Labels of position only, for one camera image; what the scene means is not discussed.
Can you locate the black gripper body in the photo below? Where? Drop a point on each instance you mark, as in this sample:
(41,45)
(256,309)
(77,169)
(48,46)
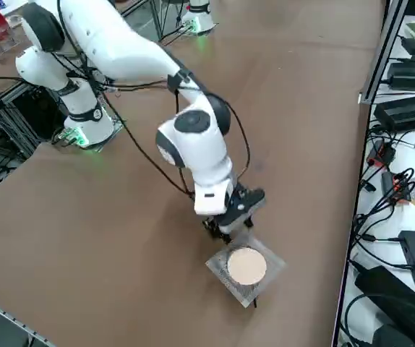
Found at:
(245,202)

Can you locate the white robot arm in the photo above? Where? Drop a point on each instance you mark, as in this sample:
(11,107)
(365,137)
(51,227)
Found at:
(120,47)
(199,12)

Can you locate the black hub with red ports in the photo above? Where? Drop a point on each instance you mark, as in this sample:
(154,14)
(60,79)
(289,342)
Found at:
(382,153)

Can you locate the black adapter with orange plugs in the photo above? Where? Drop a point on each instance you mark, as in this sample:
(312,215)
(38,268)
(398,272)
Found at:
(395,188)

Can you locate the large black bag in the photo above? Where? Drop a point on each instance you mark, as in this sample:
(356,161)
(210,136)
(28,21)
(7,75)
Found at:
(395,311)

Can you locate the long black box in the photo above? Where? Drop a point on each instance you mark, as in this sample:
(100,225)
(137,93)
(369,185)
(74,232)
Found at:
(406,112)

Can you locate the small black power brick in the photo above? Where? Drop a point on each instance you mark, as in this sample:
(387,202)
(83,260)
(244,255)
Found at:
(411,45)

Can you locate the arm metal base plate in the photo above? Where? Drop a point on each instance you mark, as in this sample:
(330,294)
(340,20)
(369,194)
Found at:
(211,28)
(115,133)

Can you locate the white post bracket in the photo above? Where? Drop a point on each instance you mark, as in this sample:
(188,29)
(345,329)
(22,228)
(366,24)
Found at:
(366,98)

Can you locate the black metal frame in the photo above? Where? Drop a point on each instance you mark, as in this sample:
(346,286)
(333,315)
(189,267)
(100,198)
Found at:
(157,20)

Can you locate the aluminium vertical post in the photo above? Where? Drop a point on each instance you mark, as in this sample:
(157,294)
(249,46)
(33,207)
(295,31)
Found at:
(386,47)

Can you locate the aluminium table edge rail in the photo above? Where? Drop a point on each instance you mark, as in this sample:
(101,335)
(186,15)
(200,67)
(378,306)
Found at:
(8,318)

